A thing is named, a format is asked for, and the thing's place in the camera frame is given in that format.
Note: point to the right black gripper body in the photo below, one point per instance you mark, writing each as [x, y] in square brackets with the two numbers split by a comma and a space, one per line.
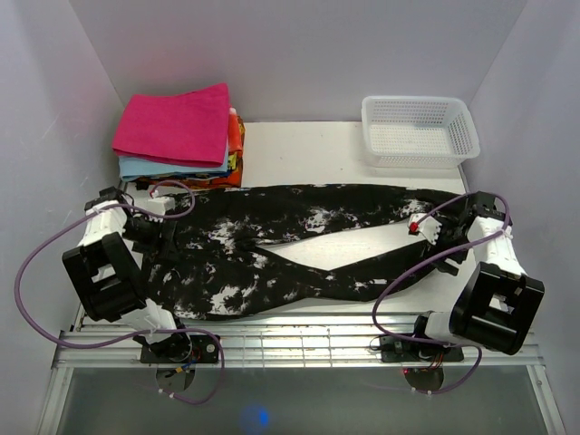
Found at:
[450, 239]

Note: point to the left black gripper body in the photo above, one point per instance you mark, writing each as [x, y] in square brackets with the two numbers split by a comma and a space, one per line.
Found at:
[146, 236]

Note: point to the black white patterned trousers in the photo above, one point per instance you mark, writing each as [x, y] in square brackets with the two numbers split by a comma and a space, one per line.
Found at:
[227, 239]

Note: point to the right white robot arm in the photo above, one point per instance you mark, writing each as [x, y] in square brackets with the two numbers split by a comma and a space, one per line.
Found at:
[500, 301]

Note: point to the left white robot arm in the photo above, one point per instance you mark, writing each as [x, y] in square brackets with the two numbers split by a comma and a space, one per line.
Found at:
[105, 271]

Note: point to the folded light blue cloth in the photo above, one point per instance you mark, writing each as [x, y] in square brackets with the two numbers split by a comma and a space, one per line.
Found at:
[133, 168]

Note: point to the folded pink cloth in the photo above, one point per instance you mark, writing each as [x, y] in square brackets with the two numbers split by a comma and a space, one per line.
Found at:
[188, 129]

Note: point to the white plastic basket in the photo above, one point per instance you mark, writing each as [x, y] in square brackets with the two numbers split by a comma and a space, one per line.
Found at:
[417, 132]

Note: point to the folded orange patterned cloth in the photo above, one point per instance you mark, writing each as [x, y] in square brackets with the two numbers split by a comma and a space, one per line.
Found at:
[231, 178]

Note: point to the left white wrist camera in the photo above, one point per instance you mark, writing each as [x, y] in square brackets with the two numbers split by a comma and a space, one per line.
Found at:
[156, 208]

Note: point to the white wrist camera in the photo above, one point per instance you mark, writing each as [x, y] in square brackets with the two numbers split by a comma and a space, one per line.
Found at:
[156, 208]
[426, 226]

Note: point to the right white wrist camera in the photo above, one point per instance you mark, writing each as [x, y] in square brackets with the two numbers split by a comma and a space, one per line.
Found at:
[426, 226]

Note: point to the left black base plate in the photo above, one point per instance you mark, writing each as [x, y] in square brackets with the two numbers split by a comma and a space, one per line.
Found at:
[201, 349]

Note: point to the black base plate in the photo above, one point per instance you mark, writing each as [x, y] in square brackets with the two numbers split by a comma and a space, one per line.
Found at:
[394, 350]
[201, 349]

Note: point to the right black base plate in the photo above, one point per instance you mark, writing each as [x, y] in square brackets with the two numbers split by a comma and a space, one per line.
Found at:
[394, 350]

